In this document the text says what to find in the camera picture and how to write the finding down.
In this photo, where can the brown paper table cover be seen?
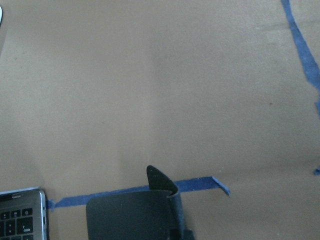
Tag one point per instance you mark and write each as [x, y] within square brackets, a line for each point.
[94, 91]

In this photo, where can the black mouse pad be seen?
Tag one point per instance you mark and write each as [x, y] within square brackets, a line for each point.
[153, 214]

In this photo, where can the white computer mouse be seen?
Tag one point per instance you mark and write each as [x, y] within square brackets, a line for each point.
[1, 15]

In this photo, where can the grey laptop computer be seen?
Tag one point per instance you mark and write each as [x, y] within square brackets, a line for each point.
[23, 214]

